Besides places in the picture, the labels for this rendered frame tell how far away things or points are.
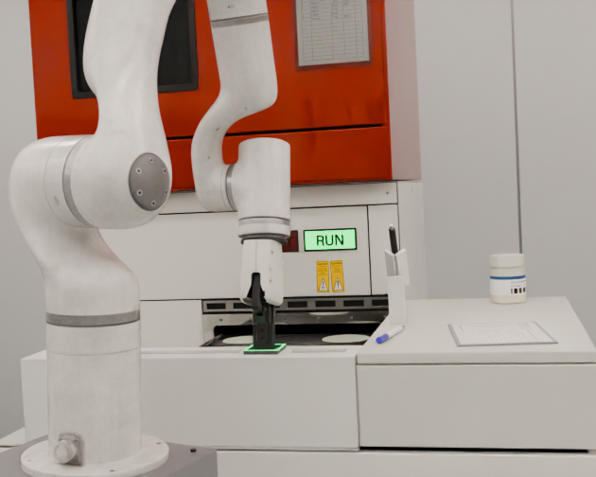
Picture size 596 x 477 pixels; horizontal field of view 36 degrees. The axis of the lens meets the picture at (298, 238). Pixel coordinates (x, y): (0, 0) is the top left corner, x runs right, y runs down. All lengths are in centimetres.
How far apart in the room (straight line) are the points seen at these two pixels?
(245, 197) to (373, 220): 59
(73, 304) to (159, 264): 96
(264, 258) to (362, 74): 65
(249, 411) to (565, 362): 48
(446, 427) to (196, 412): 38
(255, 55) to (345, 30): 57
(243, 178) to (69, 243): 35
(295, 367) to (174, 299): 76
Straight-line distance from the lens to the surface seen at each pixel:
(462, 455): 139
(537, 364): 136
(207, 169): 147
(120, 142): 112
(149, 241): 211
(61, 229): 121
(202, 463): 125
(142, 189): 111
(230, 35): 140
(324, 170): 194
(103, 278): 116
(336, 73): 195
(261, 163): 144
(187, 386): 145
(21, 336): 401
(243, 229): 143
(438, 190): 345
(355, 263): 199
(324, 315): 200
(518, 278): 186
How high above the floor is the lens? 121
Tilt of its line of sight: 3 degrees down
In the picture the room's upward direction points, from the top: 3 degrees counter-clockwise
